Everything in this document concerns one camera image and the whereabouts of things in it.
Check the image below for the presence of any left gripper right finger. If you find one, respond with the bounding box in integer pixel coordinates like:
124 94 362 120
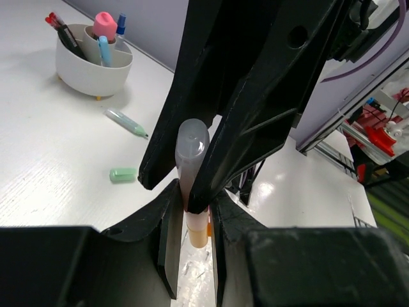
210 193 408 306

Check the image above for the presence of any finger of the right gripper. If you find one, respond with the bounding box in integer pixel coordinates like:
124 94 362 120
188 1 345 214
138 1 281 190

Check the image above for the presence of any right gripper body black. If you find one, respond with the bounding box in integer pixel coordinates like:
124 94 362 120
327 1 378 63

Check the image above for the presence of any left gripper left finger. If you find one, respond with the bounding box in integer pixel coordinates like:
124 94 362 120
1 180 182 306

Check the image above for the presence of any orange highlighter marker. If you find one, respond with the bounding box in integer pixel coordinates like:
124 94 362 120
175 118 210 232

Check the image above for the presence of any green marker cap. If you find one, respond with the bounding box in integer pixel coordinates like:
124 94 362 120
109 168 137 184

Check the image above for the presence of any blue spray bottle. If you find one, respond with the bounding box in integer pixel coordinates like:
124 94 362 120
116 13 127 40

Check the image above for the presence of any blue highlighter marker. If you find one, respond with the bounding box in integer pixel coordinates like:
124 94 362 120
97 36 112 67

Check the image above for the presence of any green highlighter marker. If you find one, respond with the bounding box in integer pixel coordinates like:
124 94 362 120
104 109 149 139

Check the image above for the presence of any black green highlighter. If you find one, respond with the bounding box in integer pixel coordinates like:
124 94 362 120
57 25 87 61

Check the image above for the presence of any red gel pen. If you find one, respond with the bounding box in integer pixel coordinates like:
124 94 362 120
45 12 65 30

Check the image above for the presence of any orange marker cap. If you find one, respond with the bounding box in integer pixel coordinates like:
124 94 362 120
187 223 212 249

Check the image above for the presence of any white round container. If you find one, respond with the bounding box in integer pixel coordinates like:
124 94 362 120
56 24 133 98

